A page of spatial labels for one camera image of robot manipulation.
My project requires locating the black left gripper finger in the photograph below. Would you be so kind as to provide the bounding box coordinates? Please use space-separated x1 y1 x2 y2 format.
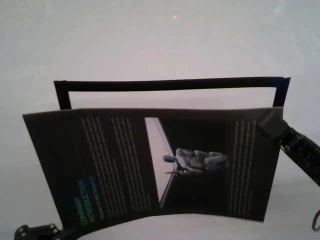
61 224 85 240

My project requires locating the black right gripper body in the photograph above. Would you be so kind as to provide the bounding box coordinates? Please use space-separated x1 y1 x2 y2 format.
277 126 320 187

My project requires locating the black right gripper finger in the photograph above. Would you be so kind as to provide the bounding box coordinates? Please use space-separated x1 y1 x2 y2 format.
257 111 289 141

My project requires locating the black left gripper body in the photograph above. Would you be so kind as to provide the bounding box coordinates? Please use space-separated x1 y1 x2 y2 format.
13 223 63 240

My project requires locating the black company introduction poster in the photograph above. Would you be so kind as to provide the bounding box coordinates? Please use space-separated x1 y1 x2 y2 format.
22 106 285 231

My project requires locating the grey right gripper cable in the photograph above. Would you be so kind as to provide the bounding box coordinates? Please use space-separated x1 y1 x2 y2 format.
311 209 320 232

